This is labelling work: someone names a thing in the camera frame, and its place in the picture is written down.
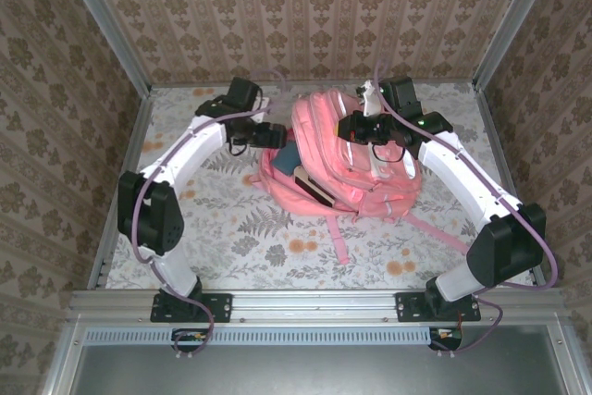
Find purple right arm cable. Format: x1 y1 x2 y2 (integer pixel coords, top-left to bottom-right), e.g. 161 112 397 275
373 57 559 359

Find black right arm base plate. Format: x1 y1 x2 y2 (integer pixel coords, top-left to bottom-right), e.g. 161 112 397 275
394 290 482 324

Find thin black right gripper cable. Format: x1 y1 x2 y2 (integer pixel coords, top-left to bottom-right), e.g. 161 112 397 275
371 142 409 166

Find grey metal sheet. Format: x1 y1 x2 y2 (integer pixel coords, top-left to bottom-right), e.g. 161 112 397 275
68 325 577 395

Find pink backpack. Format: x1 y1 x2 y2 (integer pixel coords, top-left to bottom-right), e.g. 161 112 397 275
251 81 471 266

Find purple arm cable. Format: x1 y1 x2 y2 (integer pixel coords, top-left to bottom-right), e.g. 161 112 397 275
132 68 290 362
373 57 559 359

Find floral tablecloth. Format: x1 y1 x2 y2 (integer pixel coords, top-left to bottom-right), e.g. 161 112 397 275
105 82 537 292

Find aluminium corner post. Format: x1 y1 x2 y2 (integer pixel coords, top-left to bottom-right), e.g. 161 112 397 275
54 0 153 98
472 0 563 91

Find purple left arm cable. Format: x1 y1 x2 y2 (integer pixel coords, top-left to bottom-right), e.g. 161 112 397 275
132 68 290 362

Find dark blue book yellow label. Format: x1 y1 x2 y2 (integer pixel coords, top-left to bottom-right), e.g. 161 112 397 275
292 165 338 210

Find aluminium side rail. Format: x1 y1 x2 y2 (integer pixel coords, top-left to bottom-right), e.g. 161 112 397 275
86 87 154 290
471 81 548 288

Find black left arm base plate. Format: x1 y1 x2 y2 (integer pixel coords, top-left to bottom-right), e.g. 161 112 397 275
150 291 233 324

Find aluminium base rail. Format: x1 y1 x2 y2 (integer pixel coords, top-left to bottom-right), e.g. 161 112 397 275
68 288 570 323

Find grey slotted cable duct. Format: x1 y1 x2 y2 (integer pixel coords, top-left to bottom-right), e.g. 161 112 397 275
84 325 463 347

